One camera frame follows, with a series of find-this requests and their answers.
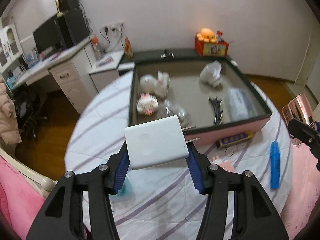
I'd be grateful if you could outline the rose gold shiny cylinder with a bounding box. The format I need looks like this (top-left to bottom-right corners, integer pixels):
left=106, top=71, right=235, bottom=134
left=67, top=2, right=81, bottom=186
left=282, top=93, right=317, bottom=145

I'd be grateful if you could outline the pink purple brick figure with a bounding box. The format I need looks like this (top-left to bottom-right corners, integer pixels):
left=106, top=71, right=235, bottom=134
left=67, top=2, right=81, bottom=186
left=212, top=156, right=235, bottom=173

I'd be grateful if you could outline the teal toy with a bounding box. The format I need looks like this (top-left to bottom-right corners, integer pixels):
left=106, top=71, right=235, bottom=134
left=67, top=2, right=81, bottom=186
left=109, top=176, right=135, bottom=202

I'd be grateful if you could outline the white plug night light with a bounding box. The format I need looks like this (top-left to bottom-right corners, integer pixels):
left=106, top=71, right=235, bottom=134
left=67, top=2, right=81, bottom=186
left=200, top=61, right=222, bottom=88

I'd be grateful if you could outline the white power adapter block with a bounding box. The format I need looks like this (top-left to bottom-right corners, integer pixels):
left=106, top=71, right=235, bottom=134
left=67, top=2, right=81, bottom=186
left=125, top=116, right=189, bottom=170

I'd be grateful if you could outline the pink white brick chick figure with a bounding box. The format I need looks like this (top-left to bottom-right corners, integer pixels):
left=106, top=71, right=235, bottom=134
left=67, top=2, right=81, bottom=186
left=136, top=93, right=159, bottom=116

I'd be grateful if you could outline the white round-head figurine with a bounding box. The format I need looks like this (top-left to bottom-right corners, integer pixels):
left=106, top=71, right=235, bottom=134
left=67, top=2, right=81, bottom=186
left=139, top=71, right=170, bottom=100

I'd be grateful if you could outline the pink bedding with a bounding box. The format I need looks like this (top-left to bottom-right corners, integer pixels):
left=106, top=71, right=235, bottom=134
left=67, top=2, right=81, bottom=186
left=1, top=158, right=46, bottom=239

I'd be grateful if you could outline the clear plastic packaged item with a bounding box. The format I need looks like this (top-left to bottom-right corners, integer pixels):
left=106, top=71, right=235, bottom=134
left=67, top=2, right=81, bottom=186
left=225, top=88, right=258, bottom=122

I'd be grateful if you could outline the blue yellow flat box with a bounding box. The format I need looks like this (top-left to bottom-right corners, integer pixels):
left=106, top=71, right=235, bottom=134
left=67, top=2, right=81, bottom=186
left=216, top=131, right=255, bottom=150

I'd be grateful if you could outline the black metal hair clip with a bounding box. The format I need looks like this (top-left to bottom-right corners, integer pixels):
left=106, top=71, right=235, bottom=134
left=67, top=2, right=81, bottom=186
left=208, top=97, right=223, bottom=126

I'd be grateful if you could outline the pink box with dark rim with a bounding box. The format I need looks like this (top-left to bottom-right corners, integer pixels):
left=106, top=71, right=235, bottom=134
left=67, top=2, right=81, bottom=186
left=129, top=56, right=272, bottom=145

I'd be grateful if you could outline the red toy storage box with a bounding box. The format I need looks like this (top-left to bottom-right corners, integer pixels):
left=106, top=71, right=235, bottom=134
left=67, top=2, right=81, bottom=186
left=195, top=33, right=229, bottom=57

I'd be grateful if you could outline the clear glass bottle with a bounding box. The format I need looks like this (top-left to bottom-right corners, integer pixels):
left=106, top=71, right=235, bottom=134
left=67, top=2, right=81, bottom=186
left=159, top=100, right=190, bottom=128

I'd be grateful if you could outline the orange octopus plush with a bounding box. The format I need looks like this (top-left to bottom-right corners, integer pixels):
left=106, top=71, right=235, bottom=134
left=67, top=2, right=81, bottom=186
left=196, top=28, right=217, bottom=43

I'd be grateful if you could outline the white desk with drawers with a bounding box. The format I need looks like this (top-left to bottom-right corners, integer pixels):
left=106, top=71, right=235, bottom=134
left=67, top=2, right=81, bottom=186
left=10, top=37, right=98, bottom=114

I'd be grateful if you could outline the white low side cabinet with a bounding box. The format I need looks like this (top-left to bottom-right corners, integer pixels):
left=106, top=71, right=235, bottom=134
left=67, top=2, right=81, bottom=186
left=89, top=51, right=135, bottom=92

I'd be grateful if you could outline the white glass door cabinet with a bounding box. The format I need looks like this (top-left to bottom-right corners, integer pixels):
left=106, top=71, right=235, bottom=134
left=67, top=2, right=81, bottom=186
left=1, top=23, right=23, bottom=74

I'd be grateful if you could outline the orange capped bottle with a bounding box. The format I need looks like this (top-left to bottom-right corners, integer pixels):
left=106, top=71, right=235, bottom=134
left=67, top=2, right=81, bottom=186
left=91, top=36, right=104, bottom=60

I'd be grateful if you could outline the black computer monitor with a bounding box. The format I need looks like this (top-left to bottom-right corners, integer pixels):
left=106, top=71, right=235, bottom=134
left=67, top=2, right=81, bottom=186
left=33, top=15, right=67, bottom=60

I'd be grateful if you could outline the black computer tower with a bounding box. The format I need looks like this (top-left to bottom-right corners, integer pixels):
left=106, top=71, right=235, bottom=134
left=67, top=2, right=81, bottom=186
left=57, top=9, right=89, bottom=49

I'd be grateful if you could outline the small black speaker box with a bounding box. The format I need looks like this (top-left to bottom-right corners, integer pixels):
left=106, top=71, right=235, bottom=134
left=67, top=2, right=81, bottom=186
left=56, top=0, right=80, bottom=12

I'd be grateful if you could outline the white wall power strip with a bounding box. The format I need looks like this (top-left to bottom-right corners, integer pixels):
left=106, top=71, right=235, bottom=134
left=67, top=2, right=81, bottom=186
left=100, top=20, right=125, bottom=32

